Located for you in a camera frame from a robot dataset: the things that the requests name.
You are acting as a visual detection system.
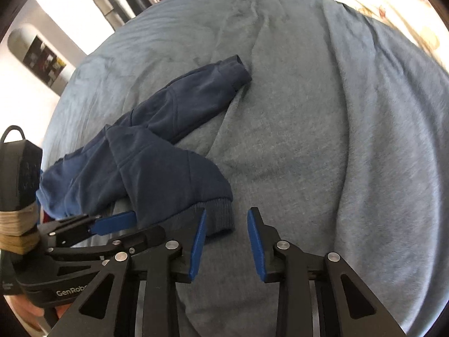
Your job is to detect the navy blue pants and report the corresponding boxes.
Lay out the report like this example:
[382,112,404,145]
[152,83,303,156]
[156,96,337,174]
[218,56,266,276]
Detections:
[35,54,253,238]

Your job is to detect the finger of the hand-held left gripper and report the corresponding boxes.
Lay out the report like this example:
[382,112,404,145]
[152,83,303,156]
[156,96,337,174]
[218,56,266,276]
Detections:
[21,226,166,285]
[38,210,137,247]

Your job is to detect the blue-grey blanket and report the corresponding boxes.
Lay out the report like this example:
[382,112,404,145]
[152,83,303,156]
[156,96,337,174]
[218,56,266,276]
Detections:
[41,0,449,337]

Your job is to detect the cream printed pillow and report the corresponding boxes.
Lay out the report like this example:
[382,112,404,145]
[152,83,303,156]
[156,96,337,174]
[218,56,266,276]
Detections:
[321,0,444,62]

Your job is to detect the person's left hand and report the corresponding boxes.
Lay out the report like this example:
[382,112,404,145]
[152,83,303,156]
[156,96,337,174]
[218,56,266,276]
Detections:
[16,297,76,330]

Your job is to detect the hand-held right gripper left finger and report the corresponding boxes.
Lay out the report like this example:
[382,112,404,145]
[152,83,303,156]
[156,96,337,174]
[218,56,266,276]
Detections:
[45,208,209,337]

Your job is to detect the wall poster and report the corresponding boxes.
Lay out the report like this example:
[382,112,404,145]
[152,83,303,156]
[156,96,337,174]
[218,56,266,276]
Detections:
[22,34,68,88]

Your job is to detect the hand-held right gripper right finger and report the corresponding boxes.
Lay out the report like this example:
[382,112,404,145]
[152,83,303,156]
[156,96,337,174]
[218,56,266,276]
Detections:
[247,206,408,337]

